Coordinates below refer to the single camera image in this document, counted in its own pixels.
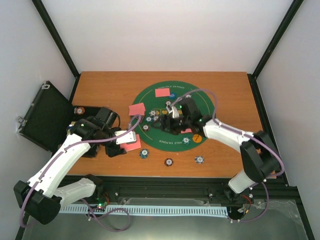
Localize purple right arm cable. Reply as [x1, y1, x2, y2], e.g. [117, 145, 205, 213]
[171, 88, 286, 223]

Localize brown chip in case corner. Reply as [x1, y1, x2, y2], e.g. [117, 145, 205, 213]
[74, 107, 85, 115]

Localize teal 50 chip stack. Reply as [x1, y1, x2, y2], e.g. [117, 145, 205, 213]
[139, 148, 149, 159]

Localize black left frame post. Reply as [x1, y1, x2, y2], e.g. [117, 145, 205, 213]
[31, 0, 81, 78]

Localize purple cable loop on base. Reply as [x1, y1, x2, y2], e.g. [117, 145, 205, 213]
[83, 198, 132, 232]

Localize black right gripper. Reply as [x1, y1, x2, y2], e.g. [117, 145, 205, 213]
[151, 114, 191, 136]

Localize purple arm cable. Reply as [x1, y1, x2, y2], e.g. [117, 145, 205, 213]
[19, 114, 143, 228]
[171, 88, 286, 223]

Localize brown 100 chip stack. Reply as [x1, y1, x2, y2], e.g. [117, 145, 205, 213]
[164, 158, 174, 167]

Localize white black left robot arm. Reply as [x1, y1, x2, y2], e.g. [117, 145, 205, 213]
[13, 107, 135, 228]

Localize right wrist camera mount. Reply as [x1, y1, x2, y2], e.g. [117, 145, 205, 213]
[166, 105, 180, 119]

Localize red playing card deck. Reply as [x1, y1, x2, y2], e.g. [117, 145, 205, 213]
[120, 134, 142, 152]

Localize blue 10 chip stack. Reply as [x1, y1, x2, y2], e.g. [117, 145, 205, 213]
[194, 156, 205, 164]

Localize black frame post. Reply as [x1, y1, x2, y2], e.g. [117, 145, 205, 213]
[31, 0, 81, 78]
[251, 0, 305, 77]

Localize orange big blind button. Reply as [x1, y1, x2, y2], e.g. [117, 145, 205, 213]
[192, 134, 203, 144]

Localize round green poker mat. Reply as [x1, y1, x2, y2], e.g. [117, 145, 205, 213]
[129, 80, 215, 152]

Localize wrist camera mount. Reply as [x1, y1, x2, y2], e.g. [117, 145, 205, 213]
[114, 130, 137, 145]
[166, 105, 180, 119]

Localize light blue cable duct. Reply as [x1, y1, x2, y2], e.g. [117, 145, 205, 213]
[59, 204, 229, 217]

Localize black right frame post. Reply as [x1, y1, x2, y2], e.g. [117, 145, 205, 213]
[251, 0, 305, 77]

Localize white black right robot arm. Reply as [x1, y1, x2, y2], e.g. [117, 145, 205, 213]
[152, 98, 284, 194]

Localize blue small blind button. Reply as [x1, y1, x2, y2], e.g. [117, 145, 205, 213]
[168, 93, 177, 100]

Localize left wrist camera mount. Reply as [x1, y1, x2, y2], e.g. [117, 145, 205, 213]
[114, 130, 137, 145]

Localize red card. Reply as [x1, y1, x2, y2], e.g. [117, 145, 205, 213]
[128, 102, 146, 116]
[180, 128, 193, 134]
[155, 88, 171, 98]

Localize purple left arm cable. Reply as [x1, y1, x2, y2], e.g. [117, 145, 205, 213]
[19, 114, 143, 228]

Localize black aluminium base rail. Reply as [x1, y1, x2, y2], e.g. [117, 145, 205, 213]
[67, 174, 298, 207]

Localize black poker chip case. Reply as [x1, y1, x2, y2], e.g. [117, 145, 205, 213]
[16, 80, 113, 159]

